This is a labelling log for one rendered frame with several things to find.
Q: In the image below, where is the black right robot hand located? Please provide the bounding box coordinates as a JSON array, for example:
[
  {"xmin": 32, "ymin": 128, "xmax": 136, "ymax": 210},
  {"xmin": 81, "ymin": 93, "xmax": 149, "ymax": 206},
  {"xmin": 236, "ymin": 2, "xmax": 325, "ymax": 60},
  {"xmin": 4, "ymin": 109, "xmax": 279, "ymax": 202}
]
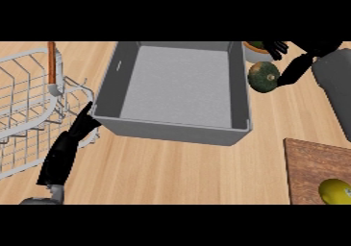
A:
[{"xmin": 263, "ymin": 40, "xmax": 346, "ymax": 87}]

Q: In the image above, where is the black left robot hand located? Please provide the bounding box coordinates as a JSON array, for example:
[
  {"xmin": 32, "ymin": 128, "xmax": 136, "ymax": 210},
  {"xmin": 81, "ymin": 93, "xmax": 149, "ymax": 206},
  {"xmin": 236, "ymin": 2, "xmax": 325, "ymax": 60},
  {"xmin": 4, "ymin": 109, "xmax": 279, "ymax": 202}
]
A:
[{"xmin": 37, "ymin": 101, "xmax": 103, "ymax": 187}]

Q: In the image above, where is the green round squash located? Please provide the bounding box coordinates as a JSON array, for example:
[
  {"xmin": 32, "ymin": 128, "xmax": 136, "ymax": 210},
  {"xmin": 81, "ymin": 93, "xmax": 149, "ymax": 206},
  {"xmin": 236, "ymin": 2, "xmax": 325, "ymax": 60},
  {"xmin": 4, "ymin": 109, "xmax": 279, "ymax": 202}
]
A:
[{"xmin": 247, "ymin": 61, "xmax": 282, "ymax": 94}]

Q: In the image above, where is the grey open box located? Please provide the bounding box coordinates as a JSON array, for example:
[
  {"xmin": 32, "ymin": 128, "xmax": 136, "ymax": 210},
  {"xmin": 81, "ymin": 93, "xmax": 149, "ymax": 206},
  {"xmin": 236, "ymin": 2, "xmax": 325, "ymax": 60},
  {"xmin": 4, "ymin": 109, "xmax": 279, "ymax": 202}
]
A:
[{"xmin": 88, "ymin": 40, "xmax": 256, "ymax": 147}]

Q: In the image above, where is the brown wooden cutting board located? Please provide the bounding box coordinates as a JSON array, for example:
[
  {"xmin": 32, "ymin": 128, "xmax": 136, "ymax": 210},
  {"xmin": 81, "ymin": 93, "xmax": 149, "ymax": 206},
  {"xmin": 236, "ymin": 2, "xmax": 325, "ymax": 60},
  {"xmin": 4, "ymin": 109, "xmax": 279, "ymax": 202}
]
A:
[{"xmin": 282, "ymin": 137, "xmax": 351, "ymax": 206}]

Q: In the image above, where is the white pot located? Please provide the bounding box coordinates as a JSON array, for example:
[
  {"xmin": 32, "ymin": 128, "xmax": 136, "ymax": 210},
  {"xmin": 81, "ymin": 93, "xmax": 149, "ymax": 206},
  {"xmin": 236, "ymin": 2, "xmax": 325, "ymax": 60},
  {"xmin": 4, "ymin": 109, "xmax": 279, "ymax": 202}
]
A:
[{"xmin": 242, "ymin": 40, "xmax": 279, "ymax": 63}]

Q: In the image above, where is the yellow fruit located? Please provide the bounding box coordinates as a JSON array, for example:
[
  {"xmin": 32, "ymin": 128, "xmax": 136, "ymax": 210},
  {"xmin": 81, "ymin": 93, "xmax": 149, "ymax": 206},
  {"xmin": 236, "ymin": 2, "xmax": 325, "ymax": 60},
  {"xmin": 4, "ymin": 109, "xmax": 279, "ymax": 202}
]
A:
[{"xmin": 318, "ymin": 178, "xmax": 351, "ymax": 206}]

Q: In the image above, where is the white wire basket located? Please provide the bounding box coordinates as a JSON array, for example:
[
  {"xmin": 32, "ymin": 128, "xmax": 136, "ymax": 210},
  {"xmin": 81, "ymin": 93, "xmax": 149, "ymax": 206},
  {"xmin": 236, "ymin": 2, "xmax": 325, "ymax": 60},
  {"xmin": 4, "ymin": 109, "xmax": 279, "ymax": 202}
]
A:
[{"xmin": 0, "ymin": 41, "xmax": 103, "ymax": 183}]

